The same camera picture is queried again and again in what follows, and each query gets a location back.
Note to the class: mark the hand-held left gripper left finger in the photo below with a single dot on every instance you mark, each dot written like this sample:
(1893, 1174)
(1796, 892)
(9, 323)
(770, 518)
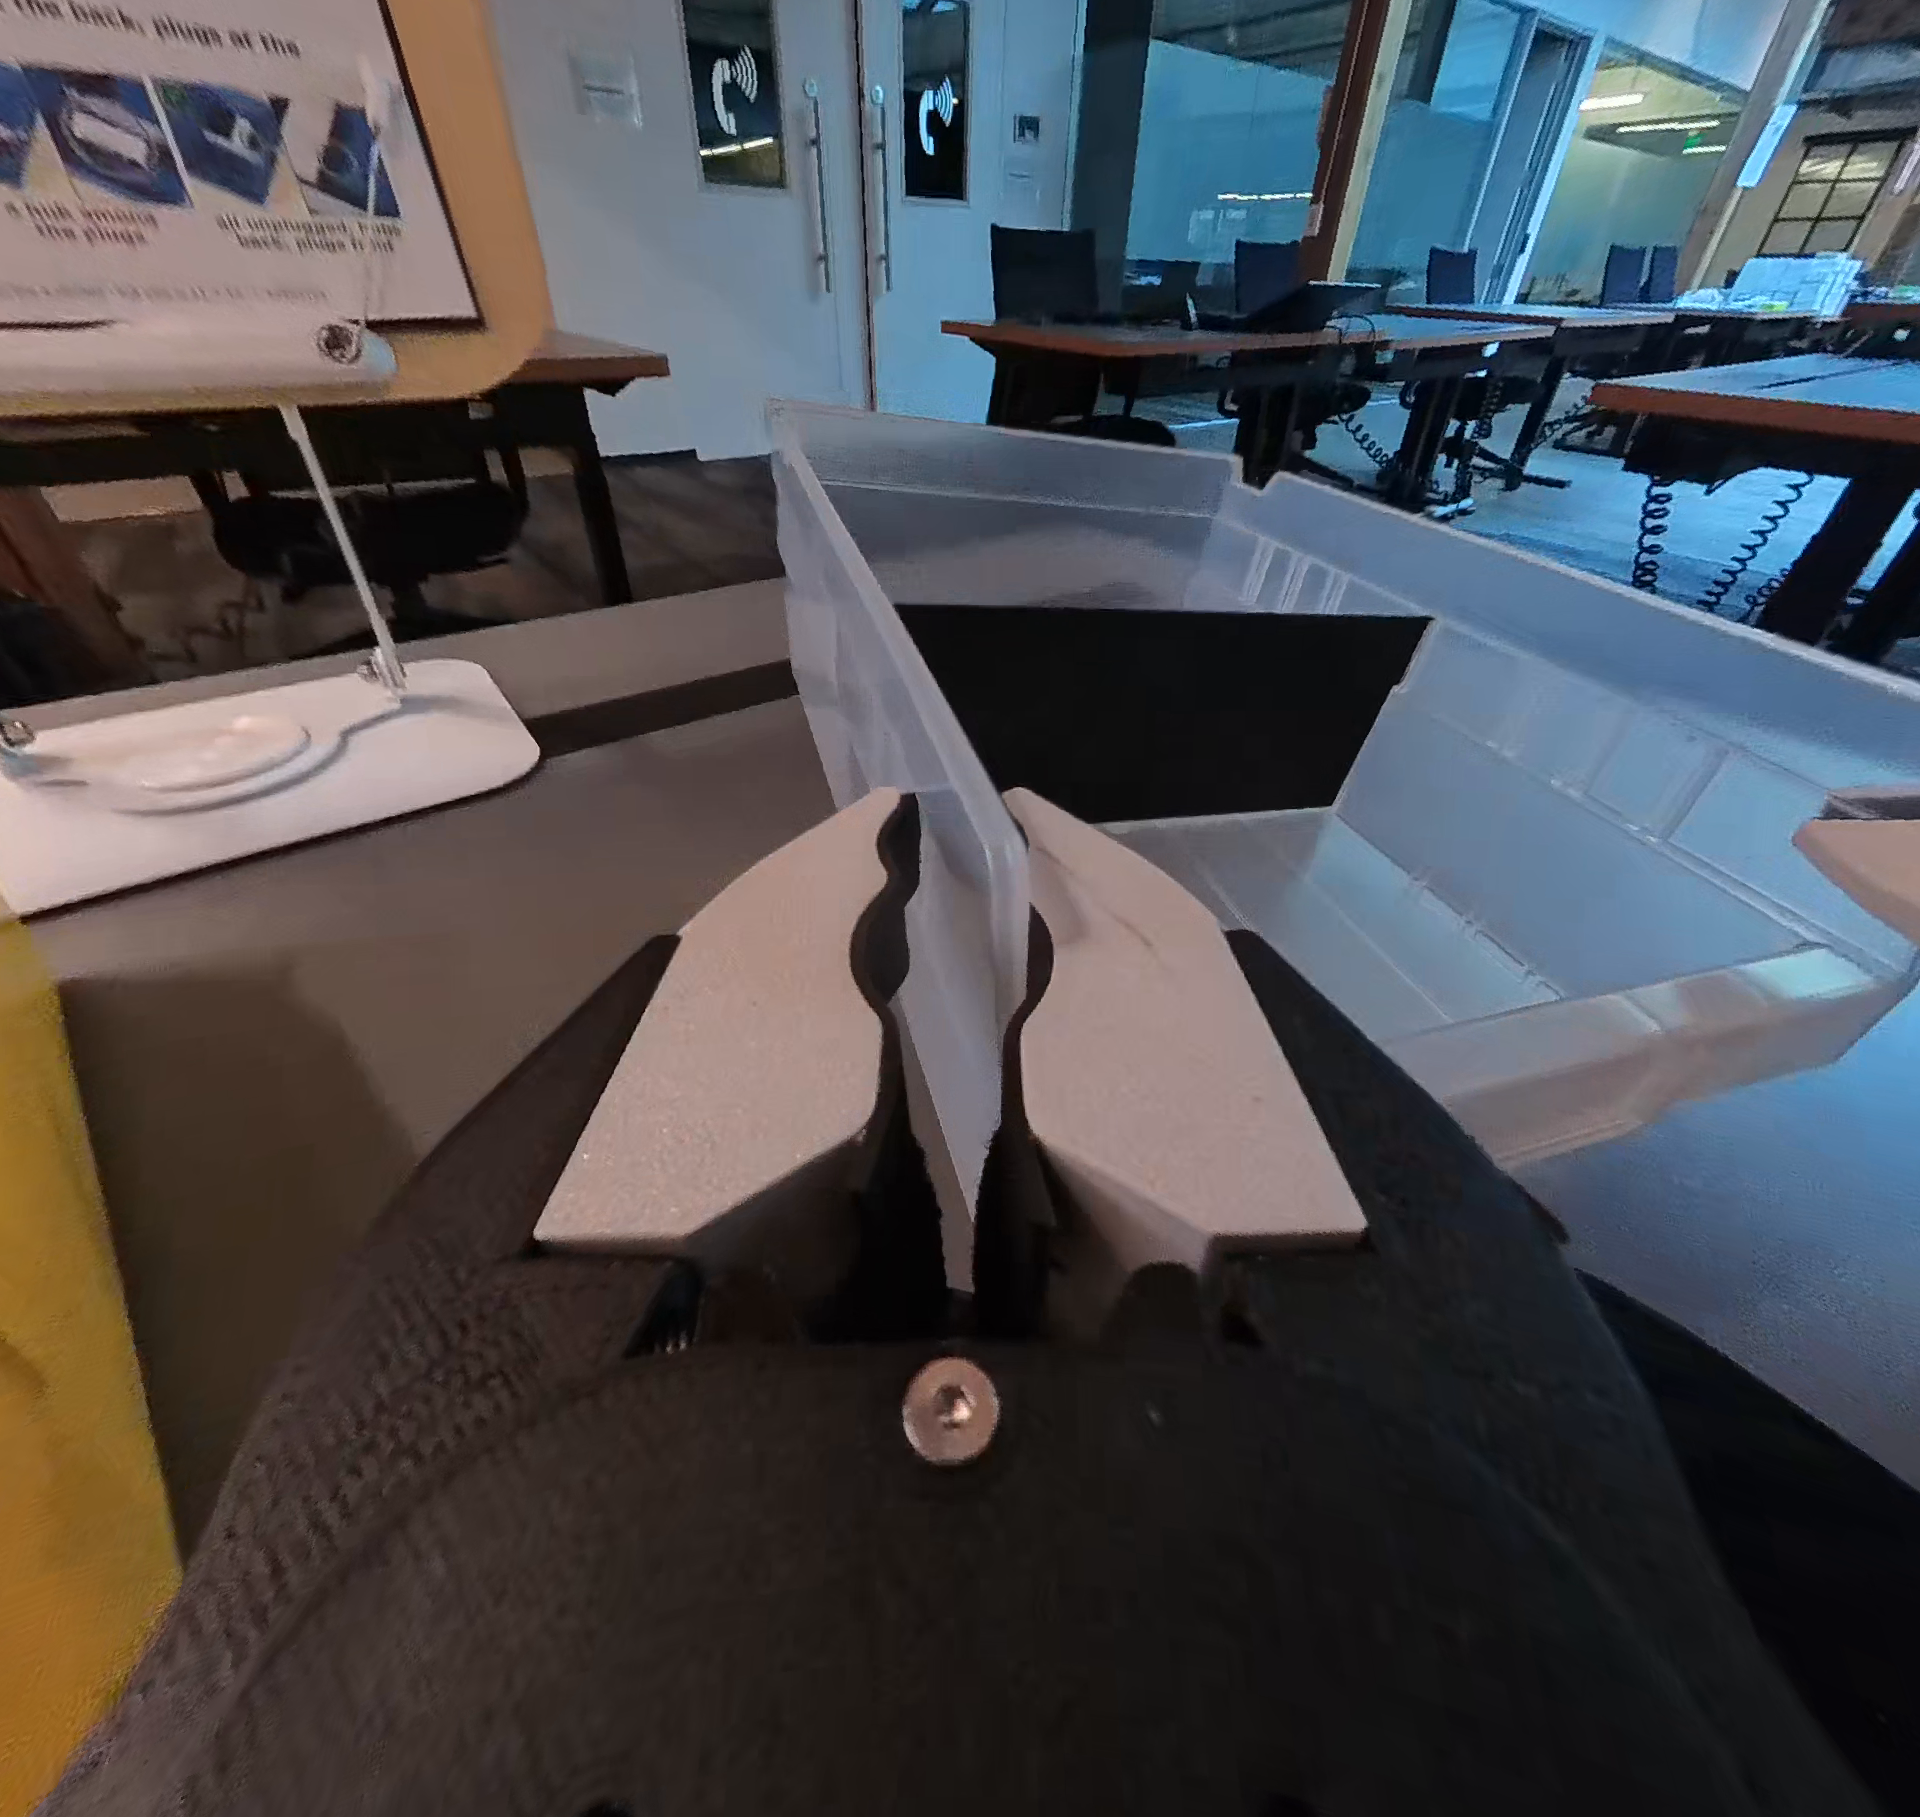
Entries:
(721, 1069)

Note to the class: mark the yellow plastic bin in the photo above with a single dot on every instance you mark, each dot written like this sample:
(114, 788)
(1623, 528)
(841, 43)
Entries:
(59, 1321)

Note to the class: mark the black office chair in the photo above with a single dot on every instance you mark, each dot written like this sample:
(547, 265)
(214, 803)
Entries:
(1049, 272)

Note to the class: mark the white phone booth door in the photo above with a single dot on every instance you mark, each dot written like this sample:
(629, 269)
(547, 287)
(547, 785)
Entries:
(598, 272)
(973, 287)

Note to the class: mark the clear plastic bin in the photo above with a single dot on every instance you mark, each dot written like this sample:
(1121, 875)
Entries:
(1500, 798)

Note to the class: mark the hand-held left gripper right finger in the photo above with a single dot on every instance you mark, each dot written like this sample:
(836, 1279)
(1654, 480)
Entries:
(1186, 1083)

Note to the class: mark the wooden-edged office desk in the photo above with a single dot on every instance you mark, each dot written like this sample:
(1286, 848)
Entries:
(585, 355)
(1769, 400)
(1200, 337)

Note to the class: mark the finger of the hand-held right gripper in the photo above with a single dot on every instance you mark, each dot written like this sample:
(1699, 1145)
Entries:
(1875, 850)

